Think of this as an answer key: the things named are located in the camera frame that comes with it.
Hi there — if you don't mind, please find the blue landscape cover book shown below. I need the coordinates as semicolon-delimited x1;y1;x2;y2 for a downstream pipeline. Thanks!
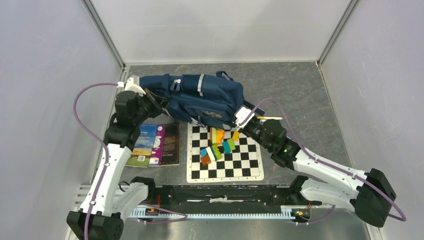
125;124;158;168

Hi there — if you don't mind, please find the small yellow toy block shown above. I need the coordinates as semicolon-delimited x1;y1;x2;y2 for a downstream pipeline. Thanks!
231;130;240;142

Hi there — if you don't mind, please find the purple book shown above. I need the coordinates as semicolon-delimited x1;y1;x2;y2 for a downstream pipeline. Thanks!
148;124;166;167

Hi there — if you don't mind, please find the black hardcover book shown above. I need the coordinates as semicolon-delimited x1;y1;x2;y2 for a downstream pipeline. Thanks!
160;122;180;166

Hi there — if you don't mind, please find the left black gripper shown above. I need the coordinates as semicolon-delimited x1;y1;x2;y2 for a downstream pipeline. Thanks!
132;88;170;125

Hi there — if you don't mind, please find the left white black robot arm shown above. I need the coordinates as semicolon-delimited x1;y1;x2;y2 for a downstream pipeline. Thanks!
66;88;165;240

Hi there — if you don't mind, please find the navy blue backpack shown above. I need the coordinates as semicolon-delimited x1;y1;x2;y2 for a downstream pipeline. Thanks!
139;71;254;130

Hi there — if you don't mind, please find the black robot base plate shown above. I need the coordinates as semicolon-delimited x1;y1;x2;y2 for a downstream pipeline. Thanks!
144;184;322;214

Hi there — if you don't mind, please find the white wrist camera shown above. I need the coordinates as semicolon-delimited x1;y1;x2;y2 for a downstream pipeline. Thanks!
117;75;146;96
234;106;255;129

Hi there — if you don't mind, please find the aluminium frame rail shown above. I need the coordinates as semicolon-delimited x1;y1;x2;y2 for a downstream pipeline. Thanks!
74;185;377;220

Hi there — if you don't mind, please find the yellow tipped white marker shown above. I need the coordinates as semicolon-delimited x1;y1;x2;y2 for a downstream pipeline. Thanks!
258;116;284;121

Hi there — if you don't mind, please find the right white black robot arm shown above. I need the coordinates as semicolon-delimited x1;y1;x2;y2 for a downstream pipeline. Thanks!
240;117;397;228

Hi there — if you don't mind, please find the brown orange toy block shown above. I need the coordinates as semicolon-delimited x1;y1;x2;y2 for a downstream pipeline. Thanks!
200;154;212;166

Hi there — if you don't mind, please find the teal toy block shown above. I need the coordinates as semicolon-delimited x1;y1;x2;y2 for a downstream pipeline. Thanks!
222;141;232;154

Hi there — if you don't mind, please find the black and white chessboard mat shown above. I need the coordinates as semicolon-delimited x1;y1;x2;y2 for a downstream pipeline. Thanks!
186;123;265;184

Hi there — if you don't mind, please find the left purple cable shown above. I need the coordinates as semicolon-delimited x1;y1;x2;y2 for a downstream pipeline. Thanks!
72;82;125;240

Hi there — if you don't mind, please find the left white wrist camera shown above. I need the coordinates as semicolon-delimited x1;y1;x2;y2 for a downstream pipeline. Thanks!
117;75;146;96

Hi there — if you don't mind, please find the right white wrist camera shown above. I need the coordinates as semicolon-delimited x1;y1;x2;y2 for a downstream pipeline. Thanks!
234;106;255;129

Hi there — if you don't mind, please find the light blue toy block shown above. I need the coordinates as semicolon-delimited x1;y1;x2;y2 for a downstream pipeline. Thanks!
200;148;208;157

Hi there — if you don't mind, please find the yellow green toy block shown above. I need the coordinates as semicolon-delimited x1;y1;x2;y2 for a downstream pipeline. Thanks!
210;127;217;145

